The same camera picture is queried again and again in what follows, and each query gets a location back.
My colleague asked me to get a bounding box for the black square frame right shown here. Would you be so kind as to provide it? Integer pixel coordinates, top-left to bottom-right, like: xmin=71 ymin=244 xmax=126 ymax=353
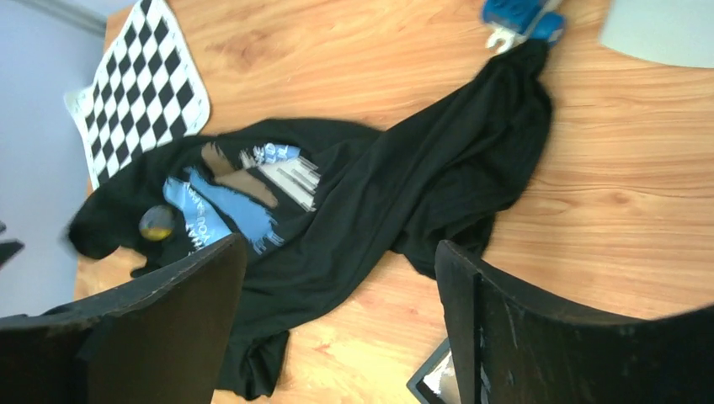
xmin=407 ymin=339 xmax=461 ymax=404

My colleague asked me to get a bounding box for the black printed t-shirt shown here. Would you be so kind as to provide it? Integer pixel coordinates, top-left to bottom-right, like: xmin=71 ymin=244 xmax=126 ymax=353
xmin=67 ymin=40 xmax=552 ymax=400

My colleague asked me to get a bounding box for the blue yellow toy car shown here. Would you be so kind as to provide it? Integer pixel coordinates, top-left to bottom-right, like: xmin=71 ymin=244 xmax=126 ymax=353
xmin=482 ymin=0 xmax=566 ymax=54

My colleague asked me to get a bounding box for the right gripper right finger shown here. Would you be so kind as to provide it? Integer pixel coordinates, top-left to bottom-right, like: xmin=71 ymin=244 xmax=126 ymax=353
xmin=434 ymin=241 xmax=713 ymax=403

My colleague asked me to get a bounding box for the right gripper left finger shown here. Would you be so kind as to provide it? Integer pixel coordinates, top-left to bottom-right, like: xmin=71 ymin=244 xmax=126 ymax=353
xmin=1 ymin=234 xmax=247 ymax=403

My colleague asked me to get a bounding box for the black white checkerboard mat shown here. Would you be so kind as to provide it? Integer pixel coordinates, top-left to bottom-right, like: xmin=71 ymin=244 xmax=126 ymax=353
xmin=64 ymin=0 xmax=210 ymax=189

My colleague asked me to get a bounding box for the round blue yellow brooch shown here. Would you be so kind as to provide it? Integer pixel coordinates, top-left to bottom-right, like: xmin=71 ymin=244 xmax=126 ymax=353
xmin=139 ymin=205 xmax=174 ymax=242

